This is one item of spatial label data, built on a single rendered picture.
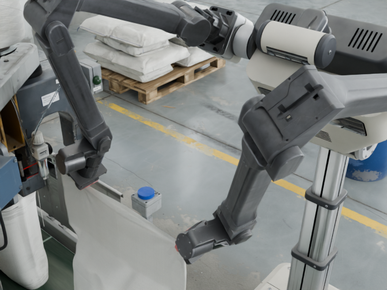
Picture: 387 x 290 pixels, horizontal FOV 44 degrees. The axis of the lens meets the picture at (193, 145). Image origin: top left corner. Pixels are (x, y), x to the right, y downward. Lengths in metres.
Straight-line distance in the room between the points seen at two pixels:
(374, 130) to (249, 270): 1.58
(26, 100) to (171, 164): 2.13
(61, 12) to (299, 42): 0.47
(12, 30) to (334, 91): 0.68
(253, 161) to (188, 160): 2.73
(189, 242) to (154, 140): 2.70
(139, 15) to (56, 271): 1.33
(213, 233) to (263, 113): 0.42
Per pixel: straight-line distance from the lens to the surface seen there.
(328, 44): 1.01
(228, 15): 1.31
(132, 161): 3.43
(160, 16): 1.13
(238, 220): 0.94
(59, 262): 2.17
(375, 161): 3.36
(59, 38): 0.97
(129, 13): 1.07
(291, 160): 0.65
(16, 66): 1.29
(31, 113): 1.39
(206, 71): 4.86
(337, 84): 0.68
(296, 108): 0.64
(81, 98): 1.13
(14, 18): 1.07
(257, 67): 1.27
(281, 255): 2.74
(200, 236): 1.01
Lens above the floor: 1.87
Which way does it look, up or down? 31 degrees down
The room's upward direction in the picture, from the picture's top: 1 degrees clockwise
